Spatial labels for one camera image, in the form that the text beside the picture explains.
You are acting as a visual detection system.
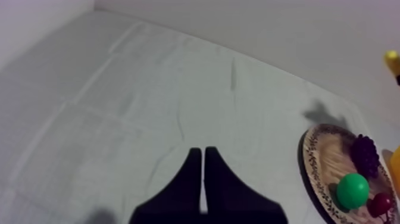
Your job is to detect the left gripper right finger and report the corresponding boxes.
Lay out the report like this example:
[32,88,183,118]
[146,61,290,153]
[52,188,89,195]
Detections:
[203,145,289,224]

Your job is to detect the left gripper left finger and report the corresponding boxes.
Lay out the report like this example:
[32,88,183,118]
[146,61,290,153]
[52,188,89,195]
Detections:
[129,147,203,224]

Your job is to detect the yellow toy banana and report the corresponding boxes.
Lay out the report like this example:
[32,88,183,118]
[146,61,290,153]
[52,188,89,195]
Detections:
[384,49,400,79]

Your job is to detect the round wooden board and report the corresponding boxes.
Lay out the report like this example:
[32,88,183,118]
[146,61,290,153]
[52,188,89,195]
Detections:
[297,123,400,224]

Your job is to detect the yellow plastic basket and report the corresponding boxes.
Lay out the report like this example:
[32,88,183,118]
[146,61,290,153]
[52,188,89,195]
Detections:
[389,145,400,198]

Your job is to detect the green toy pear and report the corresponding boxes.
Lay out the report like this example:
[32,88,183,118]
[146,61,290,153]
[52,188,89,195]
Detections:
[336,173,370,210]

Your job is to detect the purple toy grapes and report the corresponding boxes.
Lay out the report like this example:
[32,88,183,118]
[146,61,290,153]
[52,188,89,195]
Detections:
[349,134,382,178]

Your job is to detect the small red fruit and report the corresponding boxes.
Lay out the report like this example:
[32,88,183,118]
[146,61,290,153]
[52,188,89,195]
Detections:
[368,192,393,221]

